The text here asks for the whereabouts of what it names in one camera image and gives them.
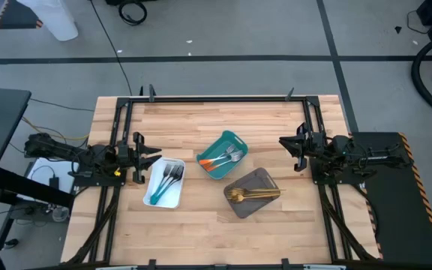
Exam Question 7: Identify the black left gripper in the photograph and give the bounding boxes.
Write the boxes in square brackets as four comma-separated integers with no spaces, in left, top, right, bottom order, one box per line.
[117,131,163,185]

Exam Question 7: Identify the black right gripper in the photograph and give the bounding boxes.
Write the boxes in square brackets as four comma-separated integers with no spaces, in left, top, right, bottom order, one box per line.
[278,122,329,173]

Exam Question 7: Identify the white plastic bin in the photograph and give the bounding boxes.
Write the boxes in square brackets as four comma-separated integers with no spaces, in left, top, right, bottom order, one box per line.
[142,157,186,209]

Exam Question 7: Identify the wooden utensils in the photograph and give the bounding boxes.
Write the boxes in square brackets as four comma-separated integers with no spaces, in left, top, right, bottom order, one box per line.
[226,187,287,196]

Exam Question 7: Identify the teal plastic bin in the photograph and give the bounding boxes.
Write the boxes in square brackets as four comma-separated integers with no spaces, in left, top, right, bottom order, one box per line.
[196,130,249,181]

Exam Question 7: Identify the smoky transparent plastic bin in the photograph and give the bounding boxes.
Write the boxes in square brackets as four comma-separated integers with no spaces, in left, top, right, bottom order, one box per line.
[223,166,283,220]

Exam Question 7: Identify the clear round jar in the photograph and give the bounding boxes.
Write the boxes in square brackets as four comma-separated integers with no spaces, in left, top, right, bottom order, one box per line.
[52,205,70,223]

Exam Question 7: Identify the white board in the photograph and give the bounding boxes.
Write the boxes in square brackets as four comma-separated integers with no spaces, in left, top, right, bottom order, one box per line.
[26,159,80,203]

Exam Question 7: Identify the black mat with hazard stripes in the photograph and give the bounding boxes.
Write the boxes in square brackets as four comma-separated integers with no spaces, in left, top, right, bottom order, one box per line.
[350,130,432,267]

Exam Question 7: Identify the white bag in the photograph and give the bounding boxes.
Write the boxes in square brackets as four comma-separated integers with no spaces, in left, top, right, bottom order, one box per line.
[16,0,79,42]

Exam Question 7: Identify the small black hazard-striped mat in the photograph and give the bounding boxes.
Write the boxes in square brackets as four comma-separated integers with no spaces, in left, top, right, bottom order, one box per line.
[0,0,44,31]

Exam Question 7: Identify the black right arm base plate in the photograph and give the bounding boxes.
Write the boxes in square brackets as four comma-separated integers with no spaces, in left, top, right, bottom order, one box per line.
[309,157,377,185]

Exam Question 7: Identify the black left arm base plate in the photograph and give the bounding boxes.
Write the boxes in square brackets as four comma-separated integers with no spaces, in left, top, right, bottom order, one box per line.
[67,170,127,188]

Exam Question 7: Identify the yellow floor cable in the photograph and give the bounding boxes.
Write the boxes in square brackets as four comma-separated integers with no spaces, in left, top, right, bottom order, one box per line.
[20,115,90,142]

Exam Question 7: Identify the black aluminium table frame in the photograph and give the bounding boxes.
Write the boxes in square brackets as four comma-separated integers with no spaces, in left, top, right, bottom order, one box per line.
[65,85,380,270]

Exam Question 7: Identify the long black floor cable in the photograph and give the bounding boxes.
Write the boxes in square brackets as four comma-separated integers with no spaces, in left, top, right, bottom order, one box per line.
[88,0,134,97]

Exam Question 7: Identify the coiled black cable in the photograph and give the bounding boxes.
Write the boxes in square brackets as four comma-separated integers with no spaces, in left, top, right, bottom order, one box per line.
[117,0,149,26]

